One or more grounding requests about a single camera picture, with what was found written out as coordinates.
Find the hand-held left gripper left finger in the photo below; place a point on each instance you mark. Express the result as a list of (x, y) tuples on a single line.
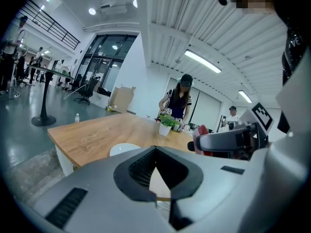
[(97, 203)]

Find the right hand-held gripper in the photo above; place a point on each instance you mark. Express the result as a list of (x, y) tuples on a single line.
[(257, 127)]

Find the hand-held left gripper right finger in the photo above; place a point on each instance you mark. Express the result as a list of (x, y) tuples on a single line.
[(218, 190)]

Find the small red object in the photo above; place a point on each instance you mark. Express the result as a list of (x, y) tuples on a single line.
[(200, 131)]

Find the white round plate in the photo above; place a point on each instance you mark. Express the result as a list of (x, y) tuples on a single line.
[(124, 148)]

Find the short ceiling tube light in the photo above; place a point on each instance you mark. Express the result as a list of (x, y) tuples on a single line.
[(245, 96)]

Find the white table leg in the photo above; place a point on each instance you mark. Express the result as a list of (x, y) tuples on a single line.
[(63, 161)]

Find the green plant in white pot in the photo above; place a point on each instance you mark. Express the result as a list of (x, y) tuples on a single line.
[(166, 126)]

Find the long ceiling tube light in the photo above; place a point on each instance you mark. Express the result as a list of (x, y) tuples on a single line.
[(202, 61)]

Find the small water bottle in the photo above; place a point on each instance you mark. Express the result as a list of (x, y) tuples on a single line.
[(77, 118)]

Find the brown cardboard box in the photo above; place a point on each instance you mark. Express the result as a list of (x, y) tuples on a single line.
[(122, 99)]

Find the black office chair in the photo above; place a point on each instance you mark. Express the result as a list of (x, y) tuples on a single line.
[(85, 91)]

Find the person's black speckled shirt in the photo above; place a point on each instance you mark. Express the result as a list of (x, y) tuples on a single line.
[(295, 47)]

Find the round ceiling light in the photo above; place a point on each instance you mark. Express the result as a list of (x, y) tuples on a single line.
[(135, 3), (92, 11)]

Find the black balcony railing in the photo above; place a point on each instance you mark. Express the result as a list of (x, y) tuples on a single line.
[(53, 24)]

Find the black pedestal table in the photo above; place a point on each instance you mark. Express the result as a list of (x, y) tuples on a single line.
[(45, 93)]

